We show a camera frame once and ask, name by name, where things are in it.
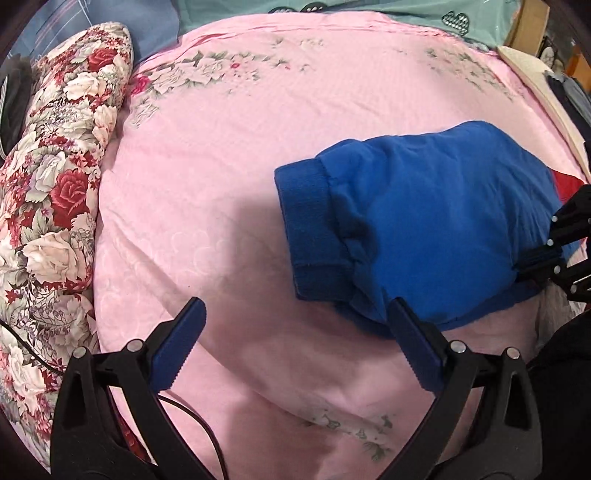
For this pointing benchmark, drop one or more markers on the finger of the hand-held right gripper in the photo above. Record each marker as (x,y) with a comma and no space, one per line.
(554,272)
(575,212)

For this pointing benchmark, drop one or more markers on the pink floral bed sheet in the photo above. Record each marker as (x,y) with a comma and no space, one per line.
(231,161)

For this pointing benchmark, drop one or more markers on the blue pants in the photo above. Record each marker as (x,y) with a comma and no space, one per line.
(415,207)

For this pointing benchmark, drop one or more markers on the cream mattress edge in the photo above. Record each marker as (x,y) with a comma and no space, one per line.
(531,78)

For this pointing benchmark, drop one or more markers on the dark grey garment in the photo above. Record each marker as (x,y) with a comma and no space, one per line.
(14,101)

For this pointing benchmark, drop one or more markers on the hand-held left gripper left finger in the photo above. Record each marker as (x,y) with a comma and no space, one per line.
(182,341)

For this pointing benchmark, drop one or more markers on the teal printed blanket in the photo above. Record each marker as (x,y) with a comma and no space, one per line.
(369,11)

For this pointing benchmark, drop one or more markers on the red rose floral quilt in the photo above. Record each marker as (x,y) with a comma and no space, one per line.
(60,207)

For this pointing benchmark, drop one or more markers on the person's dark clothing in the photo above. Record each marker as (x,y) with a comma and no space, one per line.
(563,392)

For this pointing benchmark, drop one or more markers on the blue plaid cloth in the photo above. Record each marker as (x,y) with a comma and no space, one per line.
(92,14)

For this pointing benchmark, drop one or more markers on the dark folded clothes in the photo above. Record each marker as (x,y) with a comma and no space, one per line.
(572,101)

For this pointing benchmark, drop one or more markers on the wooden furniture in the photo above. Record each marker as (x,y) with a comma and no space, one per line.
(531,23)

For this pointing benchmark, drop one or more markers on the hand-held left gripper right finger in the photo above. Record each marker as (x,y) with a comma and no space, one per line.
(415,346)

